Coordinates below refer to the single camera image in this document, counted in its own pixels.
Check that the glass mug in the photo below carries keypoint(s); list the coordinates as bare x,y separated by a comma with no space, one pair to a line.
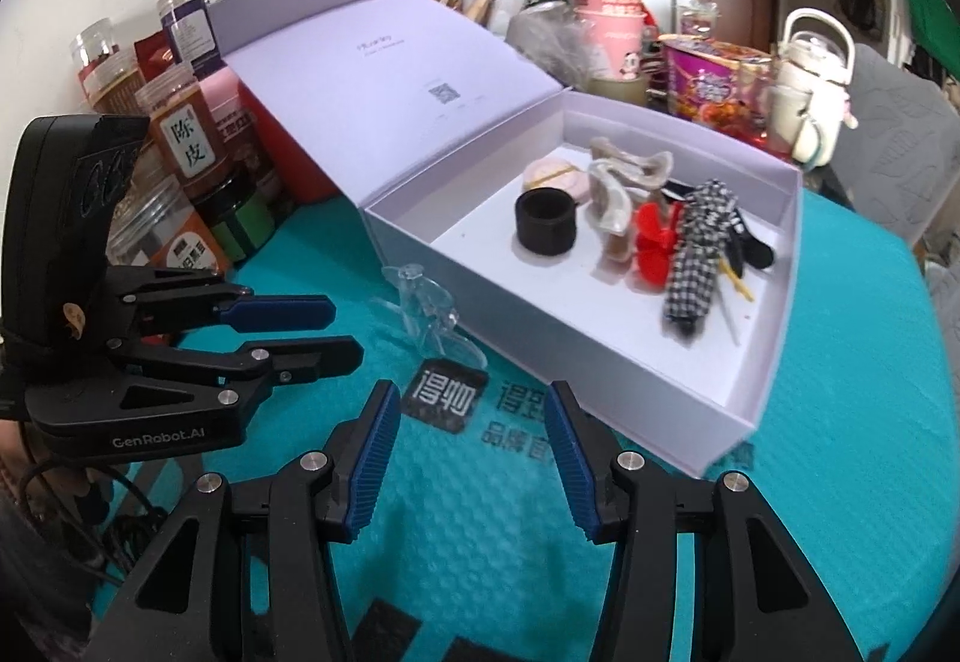
784,114

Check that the group of spice jars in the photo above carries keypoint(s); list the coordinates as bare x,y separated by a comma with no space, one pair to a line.
184,129

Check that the pearly long hair clip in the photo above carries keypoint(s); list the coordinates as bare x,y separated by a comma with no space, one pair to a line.
611,208

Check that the pink panda paper cup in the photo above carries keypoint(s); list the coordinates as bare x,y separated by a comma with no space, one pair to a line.
611,43

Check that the pearly wavy hair claw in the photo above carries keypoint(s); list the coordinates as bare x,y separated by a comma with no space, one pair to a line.
637,167

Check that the clear plastic food container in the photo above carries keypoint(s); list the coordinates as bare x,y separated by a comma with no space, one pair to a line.
697,20

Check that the black white checkered bow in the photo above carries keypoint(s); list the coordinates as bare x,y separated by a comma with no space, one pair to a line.
690,257

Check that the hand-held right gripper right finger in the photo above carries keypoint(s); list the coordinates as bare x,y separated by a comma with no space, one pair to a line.
574,474

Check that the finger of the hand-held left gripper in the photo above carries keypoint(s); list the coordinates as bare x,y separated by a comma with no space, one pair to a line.
322,354
277,313

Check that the clear plastic hair clip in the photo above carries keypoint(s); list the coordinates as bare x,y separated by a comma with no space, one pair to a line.
431,317

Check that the grey leaf covered chair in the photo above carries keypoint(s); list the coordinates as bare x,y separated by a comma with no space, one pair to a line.
892,129

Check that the red flower with yellow stick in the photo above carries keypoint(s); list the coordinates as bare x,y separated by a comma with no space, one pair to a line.
649,238

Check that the dark cloth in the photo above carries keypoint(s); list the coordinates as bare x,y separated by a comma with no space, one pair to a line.
37,594

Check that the white hinged gift box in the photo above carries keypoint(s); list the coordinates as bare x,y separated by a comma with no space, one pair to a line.
600,347

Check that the purple instant noodle bowl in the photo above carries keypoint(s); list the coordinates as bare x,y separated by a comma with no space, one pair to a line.
709,88

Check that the red canister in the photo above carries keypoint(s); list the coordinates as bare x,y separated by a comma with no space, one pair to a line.
300,167

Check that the large green tote bag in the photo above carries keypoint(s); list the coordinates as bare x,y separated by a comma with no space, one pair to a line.
930,32

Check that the crumpled clear plastic bag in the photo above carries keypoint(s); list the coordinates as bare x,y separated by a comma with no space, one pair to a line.
555,39

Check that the roll of brown tape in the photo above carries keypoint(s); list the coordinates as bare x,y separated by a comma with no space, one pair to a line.
615,86

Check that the teal printed bubble mat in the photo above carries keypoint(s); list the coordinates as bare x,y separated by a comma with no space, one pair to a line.
465,557

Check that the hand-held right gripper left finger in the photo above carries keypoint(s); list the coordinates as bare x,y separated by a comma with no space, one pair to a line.
371,467

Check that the pink round compact mirror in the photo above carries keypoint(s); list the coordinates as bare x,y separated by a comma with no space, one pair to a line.
555,174

